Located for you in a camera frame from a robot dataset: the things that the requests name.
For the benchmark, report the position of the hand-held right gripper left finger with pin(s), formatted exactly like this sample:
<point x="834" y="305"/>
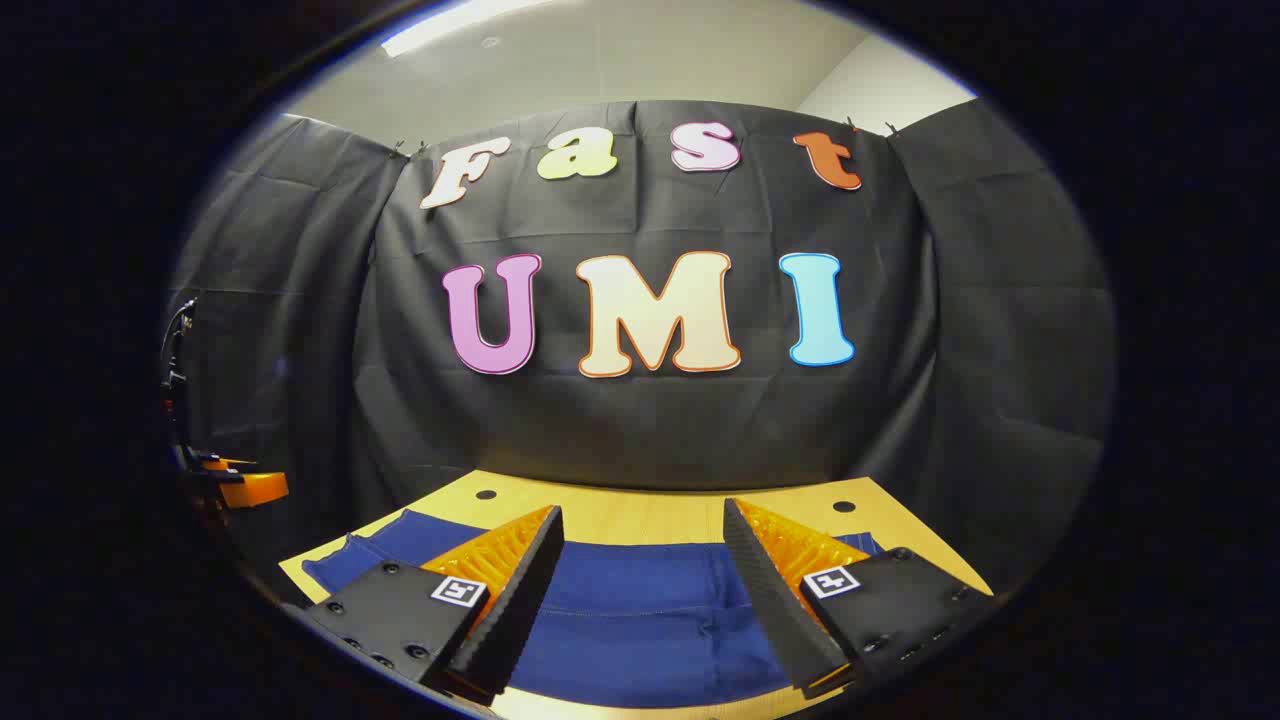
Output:
<point x="520" y="600"/>

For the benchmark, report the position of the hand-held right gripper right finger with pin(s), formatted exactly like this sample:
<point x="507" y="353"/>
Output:
<point x="770" y="590"/>

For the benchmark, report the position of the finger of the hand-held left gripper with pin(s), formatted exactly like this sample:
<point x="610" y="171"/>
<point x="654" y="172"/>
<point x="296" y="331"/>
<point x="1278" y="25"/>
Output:
<point x="250" y="487"/>

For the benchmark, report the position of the blue denim jeans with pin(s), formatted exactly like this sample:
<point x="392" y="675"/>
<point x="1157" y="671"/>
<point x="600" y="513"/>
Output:
<point x="640" y="620"/>

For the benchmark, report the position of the black backdrop cloth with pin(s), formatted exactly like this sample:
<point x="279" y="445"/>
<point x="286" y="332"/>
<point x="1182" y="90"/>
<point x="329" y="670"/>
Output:
<point x="650" y="430"/>

